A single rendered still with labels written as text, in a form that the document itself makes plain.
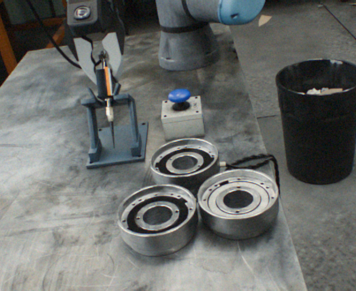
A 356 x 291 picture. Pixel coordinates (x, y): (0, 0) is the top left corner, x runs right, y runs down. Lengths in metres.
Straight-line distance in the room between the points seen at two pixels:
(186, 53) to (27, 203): 0.52
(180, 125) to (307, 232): 1.07
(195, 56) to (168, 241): 0.60
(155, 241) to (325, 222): 1.32
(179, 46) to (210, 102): 0.21
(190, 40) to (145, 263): 0.62
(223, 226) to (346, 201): 1.38
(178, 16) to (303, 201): 1.08
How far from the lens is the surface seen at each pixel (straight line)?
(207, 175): 0.68
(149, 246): 0.59
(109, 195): 0.74
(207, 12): 1.02
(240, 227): 0.59
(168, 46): 1.13
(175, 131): 0.83
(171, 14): 1.09
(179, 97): 0.82
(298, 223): 1.84
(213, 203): 0.63
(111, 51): 0.80
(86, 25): 0.70
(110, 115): 0.81
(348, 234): 1.81
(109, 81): 0.80
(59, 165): 0.85
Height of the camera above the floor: 1.22
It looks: 31 degrees down
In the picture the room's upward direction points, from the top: 10 degrees counter-clockwise
